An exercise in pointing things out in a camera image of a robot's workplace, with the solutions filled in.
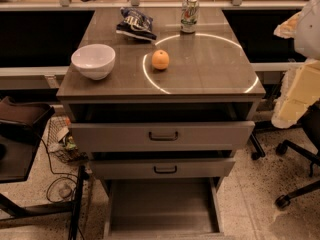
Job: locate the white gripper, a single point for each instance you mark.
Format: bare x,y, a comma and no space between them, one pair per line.
309,30

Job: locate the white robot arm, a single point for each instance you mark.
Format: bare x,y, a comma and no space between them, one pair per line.
307,37

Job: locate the grey drawer cabinet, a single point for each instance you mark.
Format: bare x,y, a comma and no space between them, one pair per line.
208,79

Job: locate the middle grey drawer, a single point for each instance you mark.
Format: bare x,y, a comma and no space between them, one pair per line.
162,168

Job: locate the top grey drawer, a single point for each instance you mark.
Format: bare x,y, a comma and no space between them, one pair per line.
129,137

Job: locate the bottom open grey drawer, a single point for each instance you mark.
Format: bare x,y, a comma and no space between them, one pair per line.
163,209

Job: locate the black office chair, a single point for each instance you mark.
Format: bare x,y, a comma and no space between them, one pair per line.
310,123

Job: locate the orange fruit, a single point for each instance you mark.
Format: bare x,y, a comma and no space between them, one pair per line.
160,60

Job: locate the dark blue chip bag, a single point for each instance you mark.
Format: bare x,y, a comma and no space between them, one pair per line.
136,24

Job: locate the white ceramic bowl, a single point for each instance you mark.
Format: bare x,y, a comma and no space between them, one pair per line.
94,61

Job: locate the black side desk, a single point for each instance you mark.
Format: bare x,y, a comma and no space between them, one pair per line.
21,129

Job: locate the wire waste basket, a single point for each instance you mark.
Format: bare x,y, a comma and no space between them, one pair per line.
60,142

